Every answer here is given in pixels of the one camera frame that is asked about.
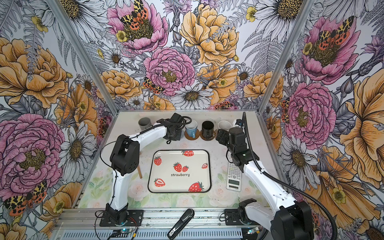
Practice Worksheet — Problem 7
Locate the plain brown wooden coaster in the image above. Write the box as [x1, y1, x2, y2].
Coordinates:
[184, 130, 200, 141]

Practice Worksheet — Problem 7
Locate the white calculator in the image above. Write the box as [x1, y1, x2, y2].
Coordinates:
[226, 163, 242, 192]

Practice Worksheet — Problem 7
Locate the white strawberry tray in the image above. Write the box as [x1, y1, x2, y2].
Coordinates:
[148, 150, 212, 194]

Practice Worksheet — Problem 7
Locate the small wooden mallet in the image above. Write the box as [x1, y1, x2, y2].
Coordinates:
[137, 152, 143, 179]

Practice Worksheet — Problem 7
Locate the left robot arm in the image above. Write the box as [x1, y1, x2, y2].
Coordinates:
[104, 113, 192, 226]

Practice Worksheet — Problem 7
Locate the grey mug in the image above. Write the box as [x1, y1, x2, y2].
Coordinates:
[138, 117, 153, 131]

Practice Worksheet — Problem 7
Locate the black stapler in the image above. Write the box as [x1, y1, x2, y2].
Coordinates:
[167, 209, 195, 240]

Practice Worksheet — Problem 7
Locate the white mug blue handle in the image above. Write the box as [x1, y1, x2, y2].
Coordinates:
[186, 120, 198, 138]

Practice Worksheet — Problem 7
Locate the scratched brown wooden coaster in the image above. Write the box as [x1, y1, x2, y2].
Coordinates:
[199, 130, 217, 142]

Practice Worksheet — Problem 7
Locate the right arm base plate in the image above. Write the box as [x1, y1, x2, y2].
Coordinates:
[224, 209, 245, 226]

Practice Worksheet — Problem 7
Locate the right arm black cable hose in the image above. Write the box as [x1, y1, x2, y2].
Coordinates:
[241, 111, 339, 240]

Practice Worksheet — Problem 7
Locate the black mug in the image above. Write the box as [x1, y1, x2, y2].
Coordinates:
[201, 121, 215, 141]

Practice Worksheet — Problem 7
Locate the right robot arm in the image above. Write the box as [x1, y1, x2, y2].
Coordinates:
[216, 127, 314, 240]

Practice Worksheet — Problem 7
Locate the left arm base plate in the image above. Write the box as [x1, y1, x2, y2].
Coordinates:
[99, 209, 144, 227]

